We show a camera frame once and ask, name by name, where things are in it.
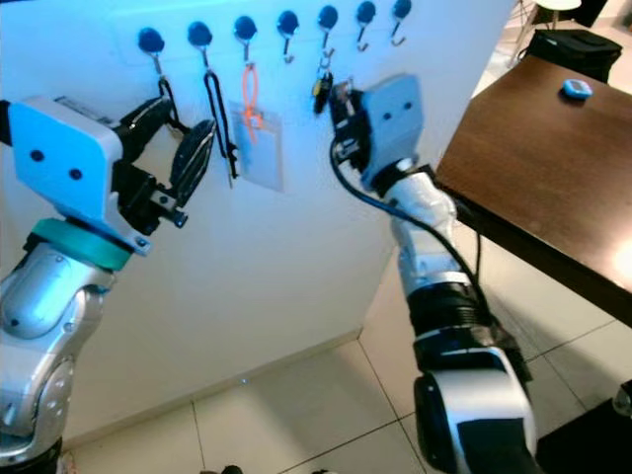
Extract key on long black cord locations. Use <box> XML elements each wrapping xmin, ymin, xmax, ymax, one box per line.
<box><xmin>202</xmin><ymin>69</ymin><xmax>240</xmax><ymax>184</ymax></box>

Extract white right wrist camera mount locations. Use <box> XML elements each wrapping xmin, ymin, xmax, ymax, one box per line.
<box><xmin>358</xmin><ymin>72</ymin><xmax>424</xmax><ymax>191</ymax></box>

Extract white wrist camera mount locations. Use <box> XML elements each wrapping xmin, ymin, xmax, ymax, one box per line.
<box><xmin>358</xmin><ymin>72</ymin><xmax>424</xmax><ymax>191</ymax></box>
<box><xmin>8</xmin><ymin>96</ymin><xmax>154</xmax><ymax>256</ymax></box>

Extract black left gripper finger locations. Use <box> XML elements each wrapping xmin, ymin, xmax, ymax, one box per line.
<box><xmin>117</xmin><ymin>97</ymin><xmax>174</xmax><ymax>149</ymax></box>
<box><xmin>171</xmin><ymin>118</ymin><xmax>218</xmax><ymax>203</ymax></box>

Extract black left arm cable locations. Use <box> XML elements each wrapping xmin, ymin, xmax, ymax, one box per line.
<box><xmin>0</xmin><ymin>97</ymin><xmax>13</xmax><ymax>147</ymax></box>

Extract keys with black fob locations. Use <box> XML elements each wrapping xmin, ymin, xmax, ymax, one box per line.
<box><xmin>311</xmin><ymin>54</ymin><xmax>342</xmax><ymax>115</ymax></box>

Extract clear badge holder orange loop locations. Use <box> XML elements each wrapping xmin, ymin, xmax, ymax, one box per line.
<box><xmin>237</xmin><ymin>61</ymin><xmax>285</xmax><ymax>192</ymax></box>

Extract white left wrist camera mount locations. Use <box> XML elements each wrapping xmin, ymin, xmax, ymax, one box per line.
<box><xmin>8</xmin><ymin>96</ymin><xmax>154</xmax><ymax>256</ymax></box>

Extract key on frayed black cord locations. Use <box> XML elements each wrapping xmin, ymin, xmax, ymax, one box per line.
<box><xmin>155</xmin><ymin>74</ymin><xmax>194</xmax><ymax>134</ymax></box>

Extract blue-based metal wall hook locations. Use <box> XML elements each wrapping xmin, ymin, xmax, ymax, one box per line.
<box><xmin>137</xmin><ymin>28</ymin><xmax>166</xmax><ymax>78</ymax></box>
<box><xmin>233</xmin><ymin>15</ymin><xmax>259</xmax><ymax>66</ymax></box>
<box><xmin>276</xmin><ymin>10</ymin><xmax>300</xmax><ymax>64</ymax></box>
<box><xmin>354</xmin><ymin>1</ymin><xmax>378</xmax><ymax>52</ymax></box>
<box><xmin>316</xmin><ymin>5</ymin><xmax>341</xmax><ymax>58</ymax></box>
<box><xmin>188</xmin><ymin>22</ymin><xmax>214</xmax><ymax>72</ymax></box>
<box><xmin>389</xmin><ymin>0</ymin><xmax>414</xmax><ymax>47</ymax></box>

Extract white partition panel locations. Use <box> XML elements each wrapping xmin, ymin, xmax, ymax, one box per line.
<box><xmin>0</xmin><ymin>0</ymin><xmax>519</xmax><ymax>440</ymax></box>

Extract dark brown wooden table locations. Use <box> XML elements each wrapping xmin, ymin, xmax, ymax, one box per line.
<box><xmin>434</xmin><ymin>54</ymin><xmax>632</xmax><ymax>327</ymax></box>

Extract black bag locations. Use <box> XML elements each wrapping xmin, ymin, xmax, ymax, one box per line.
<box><xmin>525</xmin><ymin>30</ymin><xmax>623</xmax><ymax>85</ymax></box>

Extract small blue object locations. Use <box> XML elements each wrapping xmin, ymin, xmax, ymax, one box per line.
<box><xmin>560</xmin><ymin>79</ymin><xmax>593</xmax><ymax>102</ymax></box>

